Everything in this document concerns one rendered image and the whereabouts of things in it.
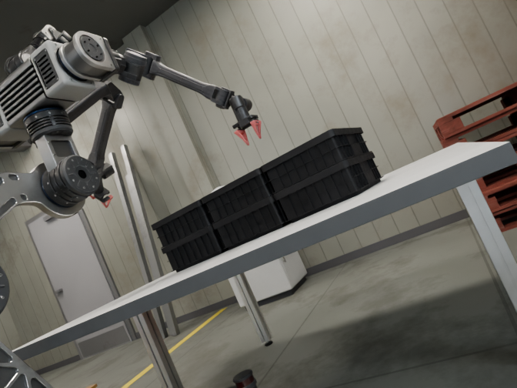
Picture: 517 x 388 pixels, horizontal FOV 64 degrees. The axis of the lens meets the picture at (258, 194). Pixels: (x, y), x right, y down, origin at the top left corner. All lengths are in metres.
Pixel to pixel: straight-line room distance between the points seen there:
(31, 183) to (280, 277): 2.83
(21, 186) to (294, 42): 3.50
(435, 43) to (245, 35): 1.91
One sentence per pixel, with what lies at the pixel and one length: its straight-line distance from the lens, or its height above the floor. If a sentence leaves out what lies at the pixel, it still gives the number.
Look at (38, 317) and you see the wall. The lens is 7.28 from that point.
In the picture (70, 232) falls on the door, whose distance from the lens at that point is 6.27.
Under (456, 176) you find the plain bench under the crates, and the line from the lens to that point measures 0.84.
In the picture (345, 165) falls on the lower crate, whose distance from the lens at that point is 1.35.
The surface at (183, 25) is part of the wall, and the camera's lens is 5.14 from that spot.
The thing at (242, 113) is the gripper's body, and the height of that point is 1.19.
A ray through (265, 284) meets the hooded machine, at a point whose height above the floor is 0.18.
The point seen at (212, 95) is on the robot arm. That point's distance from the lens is 1.80.
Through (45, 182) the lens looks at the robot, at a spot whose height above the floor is 1.15.
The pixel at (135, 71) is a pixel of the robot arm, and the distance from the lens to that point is 1.55.
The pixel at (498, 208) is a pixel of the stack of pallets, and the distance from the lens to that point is 3.24.
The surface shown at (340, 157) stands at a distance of 1.36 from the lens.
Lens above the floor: 0.75
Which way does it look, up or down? 4 degrees up
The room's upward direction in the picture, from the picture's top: 24 degrees counter-clockwise
